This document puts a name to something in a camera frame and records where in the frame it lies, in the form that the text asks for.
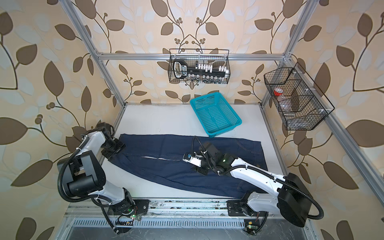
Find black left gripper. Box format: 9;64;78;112
101;138;127;161

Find dark blue denim trousers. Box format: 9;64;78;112
110;134;267;198

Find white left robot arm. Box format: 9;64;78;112
57;123;137;216

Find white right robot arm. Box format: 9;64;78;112
183;143;325;228

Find teal plastic basket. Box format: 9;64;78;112
190;92;242;138

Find red capped bottle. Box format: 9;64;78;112
274;88;286;102

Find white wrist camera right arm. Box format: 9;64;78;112
183;152;204;168

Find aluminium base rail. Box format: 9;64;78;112
61;198;267;232

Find black wire basket back wall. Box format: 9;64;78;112
168;48;231;85

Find black wire basket wall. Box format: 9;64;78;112
264;63;335;131
168;48;231;85

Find black wire basket right wall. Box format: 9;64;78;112
264;63;335;131

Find aluminium frame back crossbar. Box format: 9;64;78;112
97;53;286;62

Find aluminium frame post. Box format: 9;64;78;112
59;1;126;108

